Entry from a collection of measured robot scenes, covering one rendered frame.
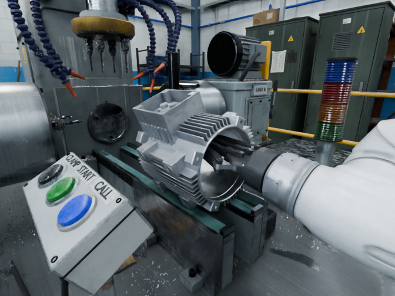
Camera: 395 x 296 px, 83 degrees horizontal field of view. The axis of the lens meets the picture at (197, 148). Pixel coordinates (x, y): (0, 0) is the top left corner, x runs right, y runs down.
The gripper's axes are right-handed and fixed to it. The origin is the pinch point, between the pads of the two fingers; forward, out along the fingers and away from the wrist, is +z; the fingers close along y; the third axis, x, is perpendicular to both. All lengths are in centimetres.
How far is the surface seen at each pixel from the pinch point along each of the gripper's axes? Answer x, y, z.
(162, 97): -6.9, 2.1, 10.3
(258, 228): 14.3, -2.6, -18.7
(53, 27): -21, 12, 62
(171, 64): -13.3, -9.9, 23.9
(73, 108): 3.5, 13.2, 45.4
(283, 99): 39, -303, 133
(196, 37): -53, -466, 535
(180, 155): 0.1, 9.0, -6.2
